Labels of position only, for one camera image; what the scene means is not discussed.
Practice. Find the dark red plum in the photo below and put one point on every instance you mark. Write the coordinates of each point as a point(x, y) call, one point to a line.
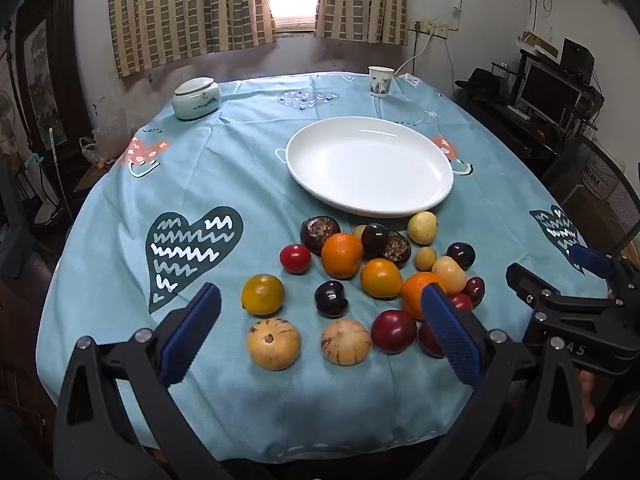
point(475, 291)

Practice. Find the small red tomato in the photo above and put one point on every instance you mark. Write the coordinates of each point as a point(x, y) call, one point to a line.
point(295, 259)

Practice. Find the person's right hand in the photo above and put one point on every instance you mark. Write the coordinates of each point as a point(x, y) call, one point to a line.
point(588, 395)

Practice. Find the white oval plate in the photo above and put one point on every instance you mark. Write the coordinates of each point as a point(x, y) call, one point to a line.
point(370, 165)

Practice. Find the plastic bag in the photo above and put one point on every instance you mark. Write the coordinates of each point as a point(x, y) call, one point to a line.
point(90, 151)

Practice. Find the black desk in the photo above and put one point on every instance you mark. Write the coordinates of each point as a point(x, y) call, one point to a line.
point(505, 127)

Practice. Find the framed painting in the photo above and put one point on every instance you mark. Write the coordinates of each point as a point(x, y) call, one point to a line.
point(40, 80)

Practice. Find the black hat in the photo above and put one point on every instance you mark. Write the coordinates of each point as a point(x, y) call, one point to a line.
point(482, 82)

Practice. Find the black speaker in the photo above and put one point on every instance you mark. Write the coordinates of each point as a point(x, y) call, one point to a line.
point(576, 60)

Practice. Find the blue printed tablecloth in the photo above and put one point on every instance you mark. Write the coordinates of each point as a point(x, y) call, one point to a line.
point(200, 185)

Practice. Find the orange persimmon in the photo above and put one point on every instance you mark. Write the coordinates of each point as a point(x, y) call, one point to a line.
point(381, 278)

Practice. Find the brown checked curtain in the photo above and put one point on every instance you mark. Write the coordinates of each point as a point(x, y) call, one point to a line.
point(190, 10)
point(362, 0)

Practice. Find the yellow green tomato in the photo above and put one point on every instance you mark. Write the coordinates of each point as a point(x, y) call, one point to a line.
point(263, 294)

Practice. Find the yellow round fruit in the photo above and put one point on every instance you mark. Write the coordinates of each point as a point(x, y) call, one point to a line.
point(422, 227)

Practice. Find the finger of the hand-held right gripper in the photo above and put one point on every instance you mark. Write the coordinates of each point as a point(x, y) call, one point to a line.
point(530, 282)
point(592, 261)

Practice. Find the yellow oblong fruit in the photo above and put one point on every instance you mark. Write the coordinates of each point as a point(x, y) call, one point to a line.
point(451, 274)

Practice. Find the wall power strip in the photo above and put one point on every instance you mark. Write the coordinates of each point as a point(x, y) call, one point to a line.
point(430, 28)

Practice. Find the tiny yellow fruit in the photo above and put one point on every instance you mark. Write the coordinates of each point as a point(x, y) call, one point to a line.
point(358, 231)

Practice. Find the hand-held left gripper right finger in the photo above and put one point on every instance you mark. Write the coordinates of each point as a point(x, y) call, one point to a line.
point(450, 335)

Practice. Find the small yellow fruit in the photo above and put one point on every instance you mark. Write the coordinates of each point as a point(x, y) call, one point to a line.
point(426, 258)

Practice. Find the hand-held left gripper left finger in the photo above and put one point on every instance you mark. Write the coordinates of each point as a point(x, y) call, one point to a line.
point(195, 330)

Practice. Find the tan melon with stem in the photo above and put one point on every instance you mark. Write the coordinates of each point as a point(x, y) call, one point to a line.
point(273, 345)

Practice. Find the tan striped melon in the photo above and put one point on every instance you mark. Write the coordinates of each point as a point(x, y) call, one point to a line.
point(345, 342)

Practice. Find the small red fruit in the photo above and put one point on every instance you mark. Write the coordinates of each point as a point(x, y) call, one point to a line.
point(460, 302)

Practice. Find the dark brown round fruit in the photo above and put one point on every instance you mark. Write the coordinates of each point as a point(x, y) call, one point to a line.
point(320, 232)
point(399, 251)

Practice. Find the dark purple plum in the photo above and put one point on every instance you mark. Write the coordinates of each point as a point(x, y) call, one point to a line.
point(375, 240)
point(331, 299)
point(460, 255)

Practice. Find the computer monitor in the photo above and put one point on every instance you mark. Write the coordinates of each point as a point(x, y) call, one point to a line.
point(549, 91)

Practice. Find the black mesh chair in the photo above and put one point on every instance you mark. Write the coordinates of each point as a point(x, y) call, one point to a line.
point(600, 185)

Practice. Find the printed paper cup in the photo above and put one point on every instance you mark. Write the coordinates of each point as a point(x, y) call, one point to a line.
point(380, 81)

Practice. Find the orange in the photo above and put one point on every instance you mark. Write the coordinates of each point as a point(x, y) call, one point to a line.
point(414, 297)
point(342, 256)

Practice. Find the white lidded ceramic jar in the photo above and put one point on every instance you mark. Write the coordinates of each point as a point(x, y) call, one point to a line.
point(196, 100)

